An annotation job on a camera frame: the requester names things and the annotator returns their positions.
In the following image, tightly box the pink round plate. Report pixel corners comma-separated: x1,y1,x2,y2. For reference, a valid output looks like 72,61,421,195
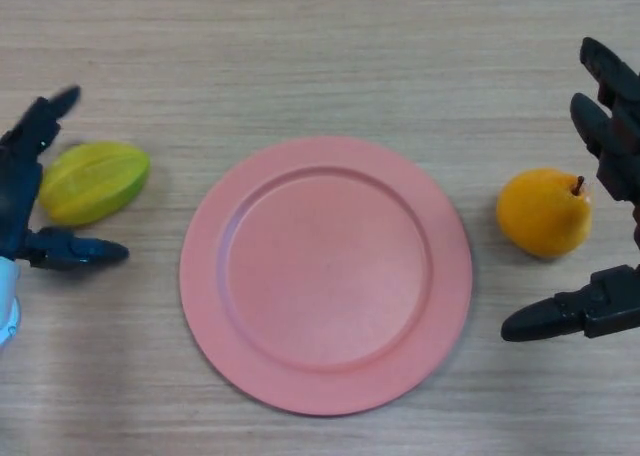
179,136,474,417

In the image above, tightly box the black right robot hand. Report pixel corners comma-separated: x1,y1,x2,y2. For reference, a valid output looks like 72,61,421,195
501,37,640,343

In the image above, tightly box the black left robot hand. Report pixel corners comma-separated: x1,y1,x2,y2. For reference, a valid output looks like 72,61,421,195
0,85,130,272

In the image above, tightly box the yellow green starfruit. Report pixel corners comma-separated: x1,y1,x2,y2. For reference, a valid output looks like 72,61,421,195
38,141,152,227

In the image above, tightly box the orange yellow pear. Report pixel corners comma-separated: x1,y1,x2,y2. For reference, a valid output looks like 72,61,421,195
496,168,594,260

